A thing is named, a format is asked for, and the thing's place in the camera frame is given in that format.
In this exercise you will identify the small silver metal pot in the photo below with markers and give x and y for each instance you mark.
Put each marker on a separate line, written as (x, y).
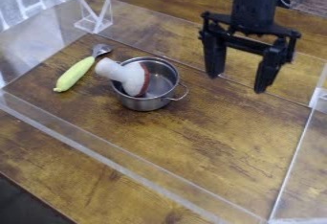
(165, 87)

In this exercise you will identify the clear acrylic triangular bracket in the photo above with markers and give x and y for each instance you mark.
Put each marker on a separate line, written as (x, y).
(94, 22)

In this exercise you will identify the white plush mushroom red cap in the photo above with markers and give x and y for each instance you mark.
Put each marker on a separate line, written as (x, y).
(130, 75)

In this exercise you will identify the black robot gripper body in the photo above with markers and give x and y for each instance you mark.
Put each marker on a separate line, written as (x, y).
(251, 18)

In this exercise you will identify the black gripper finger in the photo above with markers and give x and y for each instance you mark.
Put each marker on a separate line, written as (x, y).
(268, 68)
(213, 50)

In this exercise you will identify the yellow-green handled metal spoon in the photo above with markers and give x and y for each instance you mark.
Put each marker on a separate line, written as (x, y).
(78, 69)

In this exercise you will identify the clear acrylic enclosure wall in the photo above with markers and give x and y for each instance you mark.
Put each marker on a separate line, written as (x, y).
(224, 157)

